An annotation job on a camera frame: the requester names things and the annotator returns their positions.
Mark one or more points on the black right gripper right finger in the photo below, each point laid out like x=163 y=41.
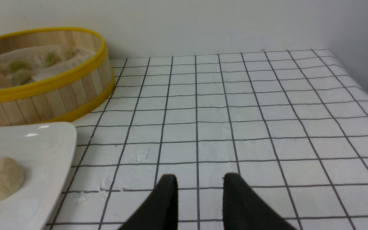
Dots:
x=243 y=209

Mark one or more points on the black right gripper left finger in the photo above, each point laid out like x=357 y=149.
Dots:
x=160 y=209

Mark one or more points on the white square plate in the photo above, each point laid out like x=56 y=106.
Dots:
x=46 y=153

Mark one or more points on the beige dumpling on plate right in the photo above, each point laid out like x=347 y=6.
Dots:
x=12 y=176

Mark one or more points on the green dumpling steamer upper middle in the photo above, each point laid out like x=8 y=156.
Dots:
x=17 y=65

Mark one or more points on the green dumpling steamer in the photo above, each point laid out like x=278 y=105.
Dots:
x=49 y=59
x=17 y=65
x=20 y=77

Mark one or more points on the green dumpling steamer centre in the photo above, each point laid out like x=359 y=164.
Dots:
x=20 y=77

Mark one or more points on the white steamer liner paper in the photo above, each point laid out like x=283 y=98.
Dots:
x=68 y=57

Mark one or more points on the green dumpling steamer top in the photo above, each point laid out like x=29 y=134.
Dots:
x=49 y=59

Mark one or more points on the bamboo steamer basket yellow rim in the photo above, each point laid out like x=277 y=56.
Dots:
x=65 y=97

